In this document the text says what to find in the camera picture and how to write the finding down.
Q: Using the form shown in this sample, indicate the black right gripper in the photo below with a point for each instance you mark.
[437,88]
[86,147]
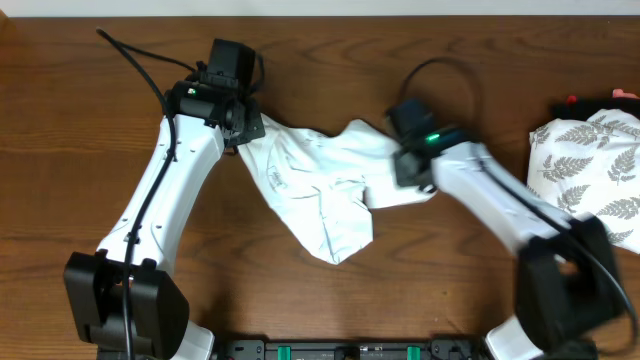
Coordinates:
[403,176]

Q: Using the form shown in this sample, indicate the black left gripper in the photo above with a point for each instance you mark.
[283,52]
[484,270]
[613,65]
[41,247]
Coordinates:
[255,127]

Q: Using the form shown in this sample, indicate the white printed t-shirt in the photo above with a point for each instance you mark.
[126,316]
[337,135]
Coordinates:
[325,188]

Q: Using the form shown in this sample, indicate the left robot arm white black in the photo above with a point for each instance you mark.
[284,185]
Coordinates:
[123,297]

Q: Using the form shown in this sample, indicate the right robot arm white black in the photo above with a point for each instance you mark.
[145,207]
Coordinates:
[567,281]

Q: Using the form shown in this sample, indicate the black garment with red details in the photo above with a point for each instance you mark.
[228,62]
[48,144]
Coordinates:
[579,108]

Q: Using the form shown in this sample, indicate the white fern pattern cloth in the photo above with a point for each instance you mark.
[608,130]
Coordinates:
[591,166]

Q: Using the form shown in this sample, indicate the black mounting rail with clamps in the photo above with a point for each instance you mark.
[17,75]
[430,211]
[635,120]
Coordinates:
[437,349]

